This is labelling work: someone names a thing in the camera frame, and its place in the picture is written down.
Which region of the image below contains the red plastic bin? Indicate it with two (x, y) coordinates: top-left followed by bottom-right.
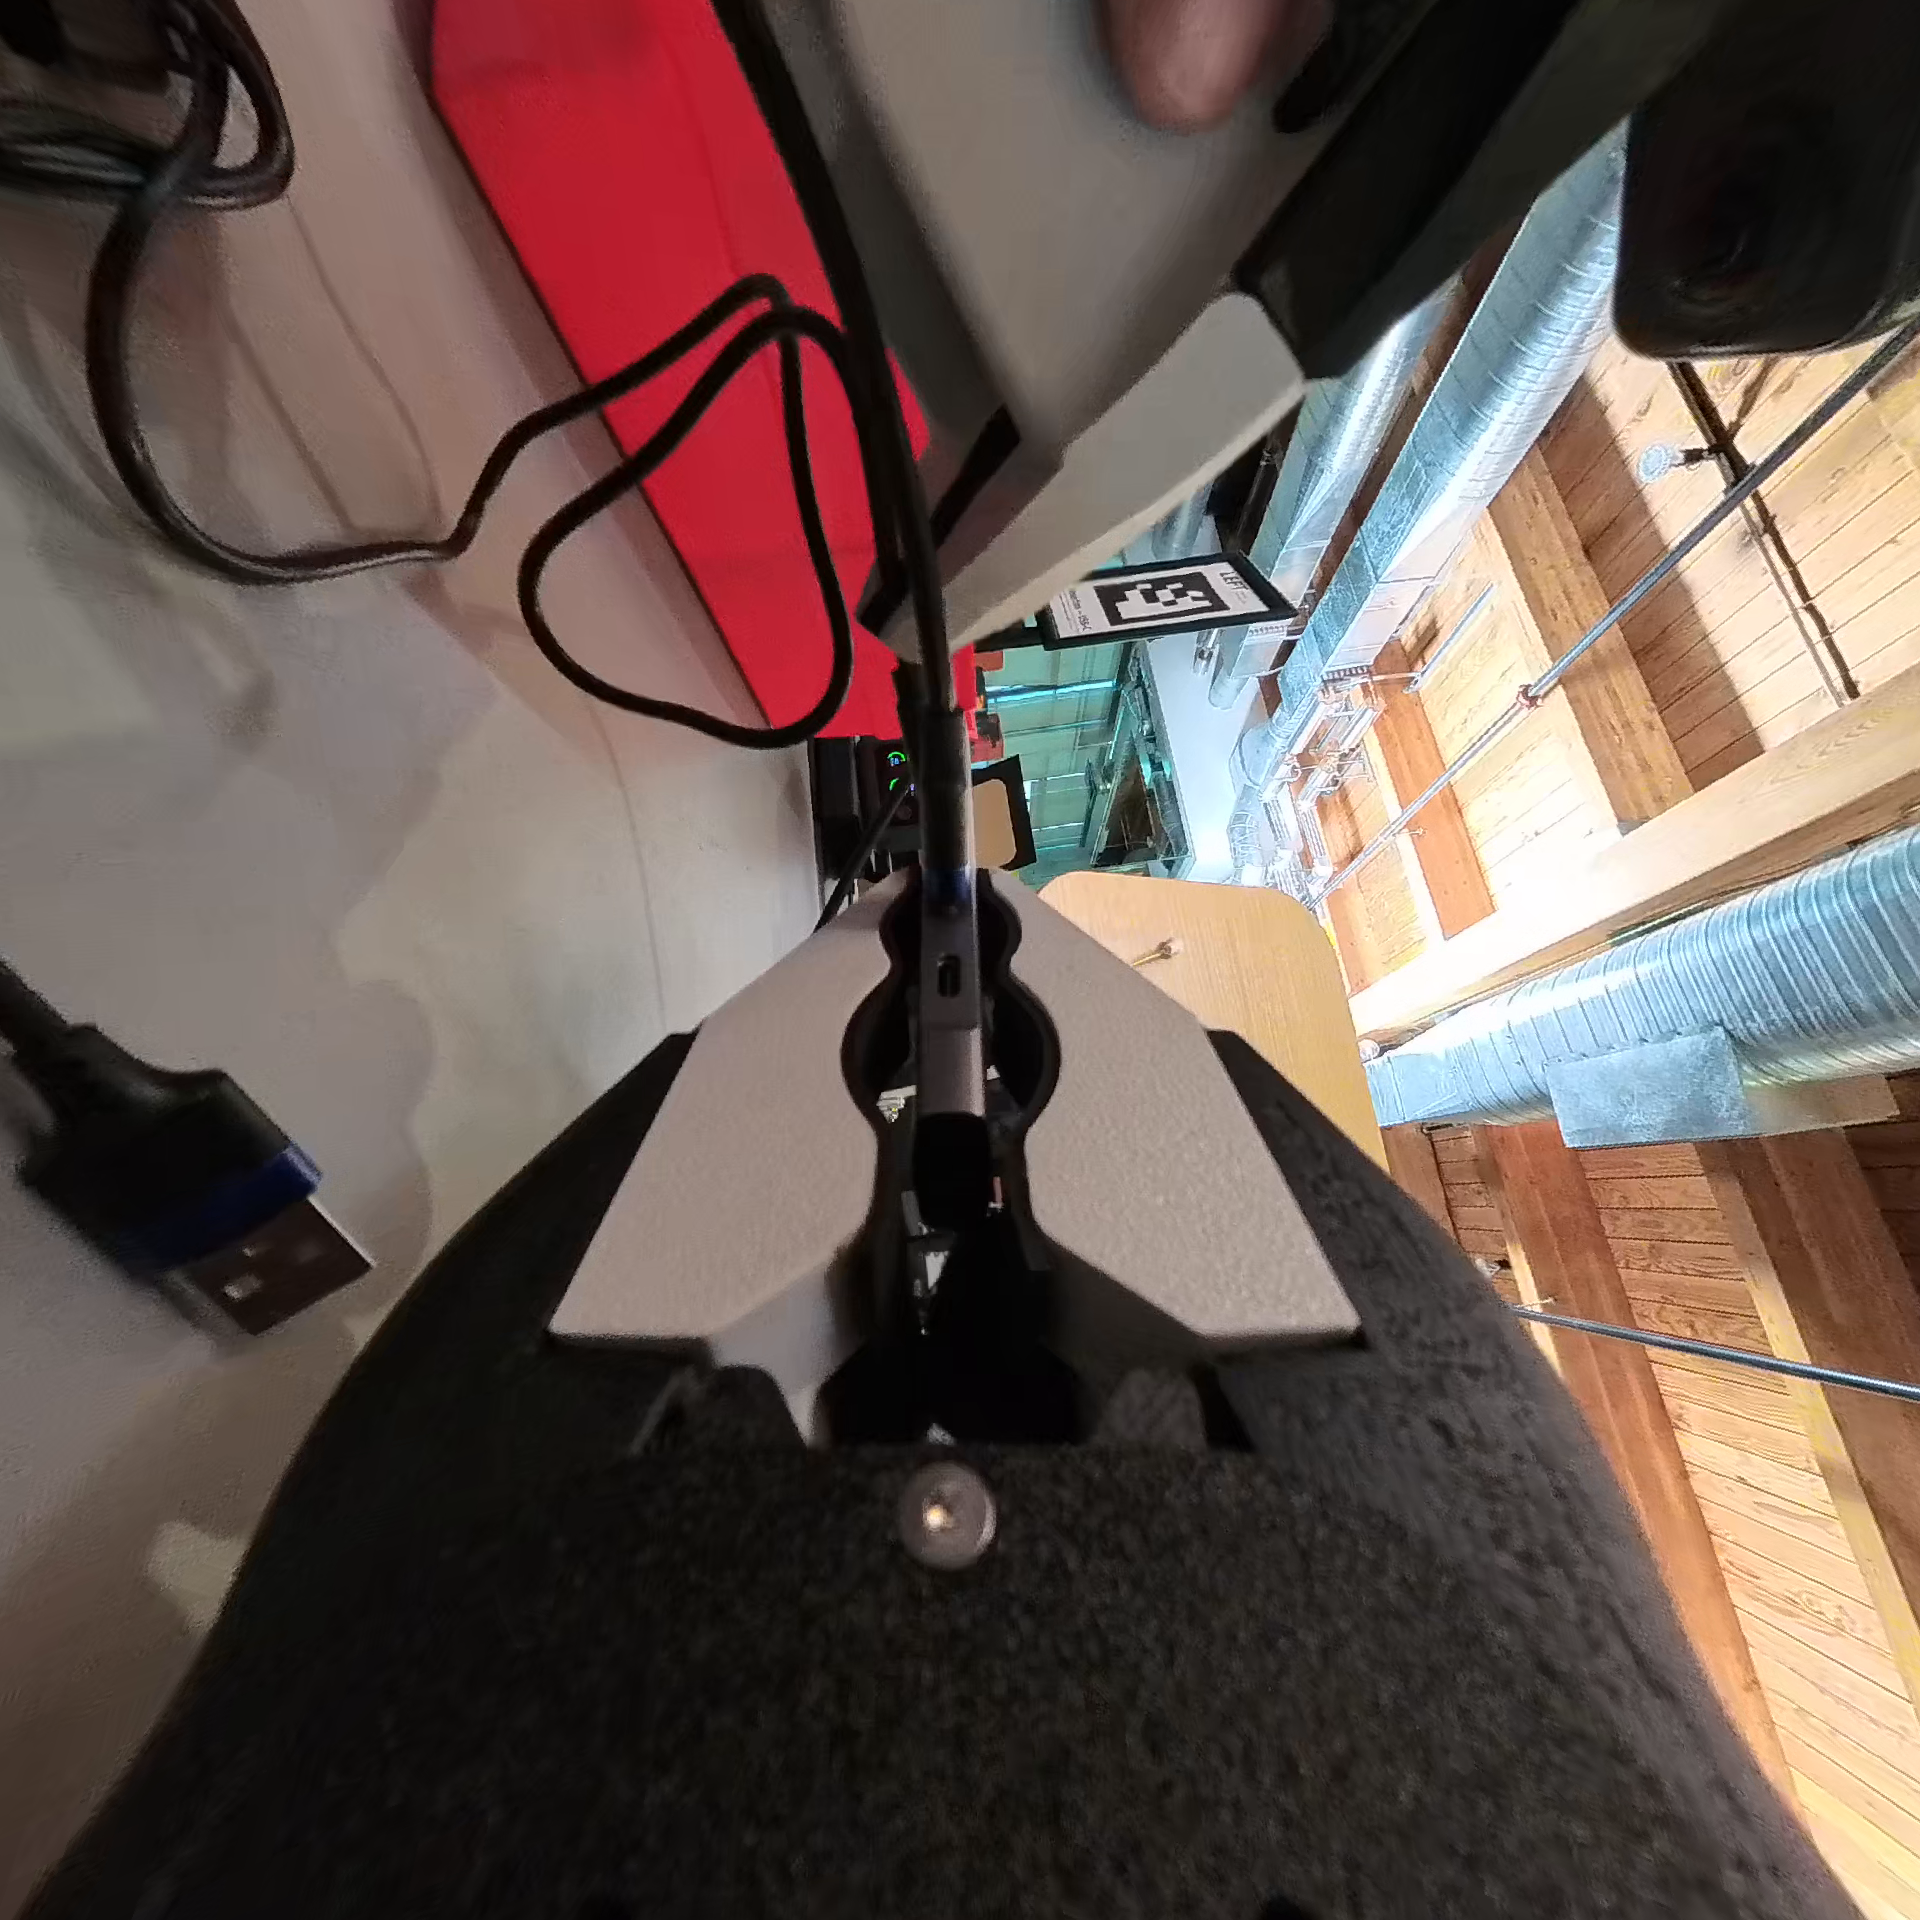
(433, 0), (980, 741)

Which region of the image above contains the silver ceiling pipe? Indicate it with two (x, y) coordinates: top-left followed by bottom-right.
(1307, 320), (1920, 908)

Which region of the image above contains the person's left hand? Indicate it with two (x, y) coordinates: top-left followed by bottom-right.
(1101, 0), (1310, 136)

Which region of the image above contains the black cable bundle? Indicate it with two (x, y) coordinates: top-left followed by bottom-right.
(0, 0), (295, 212)

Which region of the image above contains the black cable grey plug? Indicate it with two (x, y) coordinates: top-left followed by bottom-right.
(82, 0), (995, 1220)

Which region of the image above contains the silver air duct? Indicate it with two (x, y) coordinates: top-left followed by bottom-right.
(1281, 127), (1633, 705)
(1199, 284), (1450, 705)
(1361, 823), (1920, 1134)

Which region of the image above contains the metal threaded rod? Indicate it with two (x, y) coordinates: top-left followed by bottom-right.
(1505, 1300), (1920, 1405)

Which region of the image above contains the black device green light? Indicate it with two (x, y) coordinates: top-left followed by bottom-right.
(811, 732), (919, 886)

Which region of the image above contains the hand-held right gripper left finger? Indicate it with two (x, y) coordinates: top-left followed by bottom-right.
(549, 873), (943, 1445)

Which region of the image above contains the black cable blue plug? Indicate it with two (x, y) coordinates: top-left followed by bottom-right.
(0, 960), (381, 1341)

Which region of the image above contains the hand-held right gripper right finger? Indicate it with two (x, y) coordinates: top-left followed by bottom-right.
(961, 873), (1363, 1445)

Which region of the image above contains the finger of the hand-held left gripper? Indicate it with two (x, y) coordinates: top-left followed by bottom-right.
(773, 0), (1310, 664)

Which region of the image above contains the tan panel black frame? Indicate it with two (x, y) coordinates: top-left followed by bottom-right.
(973, 753), (1041, 873)

